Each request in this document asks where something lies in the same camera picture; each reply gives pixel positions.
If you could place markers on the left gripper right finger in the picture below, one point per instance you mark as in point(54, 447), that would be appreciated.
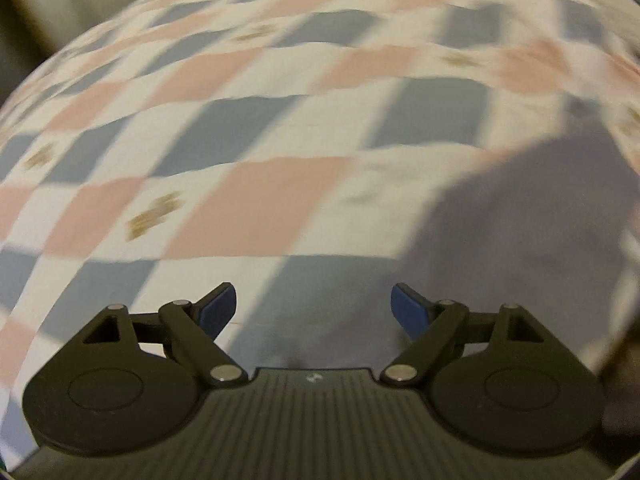
point(434, 330)

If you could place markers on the checkered teddy bear quilt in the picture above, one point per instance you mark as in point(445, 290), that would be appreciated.
point(293, 148)

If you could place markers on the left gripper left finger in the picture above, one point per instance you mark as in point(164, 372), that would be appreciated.
point(192, 329)

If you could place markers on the grey-purple shirt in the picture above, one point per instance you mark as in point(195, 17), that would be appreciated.
point(549, 228)

